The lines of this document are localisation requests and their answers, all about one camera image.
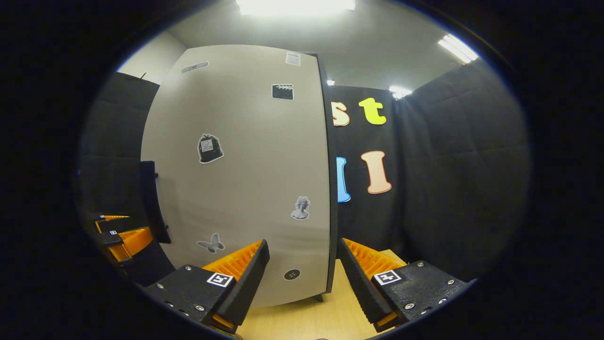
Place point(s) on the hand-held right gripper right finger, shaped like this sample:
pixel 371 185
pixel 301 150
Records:
pixel 359 283

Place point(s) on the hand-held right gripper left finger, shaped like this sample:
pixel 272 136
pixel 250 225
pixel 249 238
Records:
pixel 247 283

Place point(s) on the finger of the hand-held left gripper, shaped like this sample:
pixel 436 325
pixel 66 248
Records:
pixel 134 241
pixel 104 218

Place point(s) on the dark grey cabinet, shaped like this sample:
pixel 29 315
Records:
pixel 332 189

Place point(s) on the beige cabinet door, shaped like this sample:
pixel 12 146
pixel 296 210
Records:
pixel 245 165

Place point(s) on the black backdrop cloth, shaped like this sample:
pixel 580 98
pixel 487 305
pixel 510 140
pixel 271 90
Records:
pixel 462 179

